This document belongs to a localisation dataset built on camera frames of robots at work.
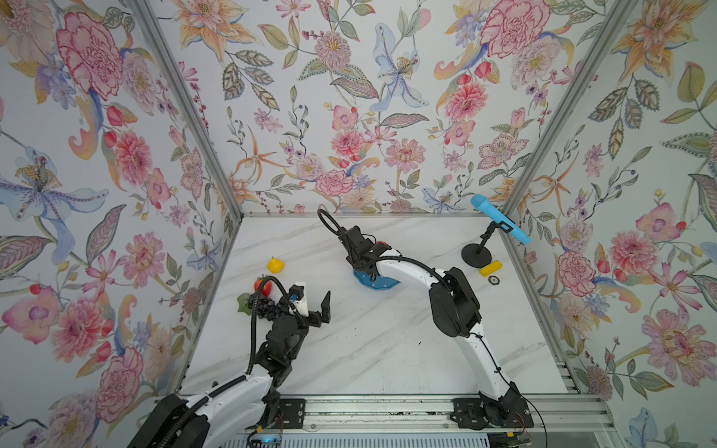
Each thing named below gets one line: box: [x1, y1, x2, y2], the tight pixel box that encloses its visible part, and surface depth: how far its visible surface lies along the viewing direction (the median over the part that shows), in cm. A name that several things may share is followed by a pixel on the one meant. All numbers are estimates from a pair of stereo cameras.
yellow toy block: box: [478, 260, 504, 278], surface depth 106 cm
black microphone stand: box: [461, 220, 514, 268], surface depth 109 cm
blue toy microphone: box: [470, 194, 532, 245], surface depth 92 cm
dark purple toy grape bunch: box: [237, 293, 282, 321], surface depth 92 cm
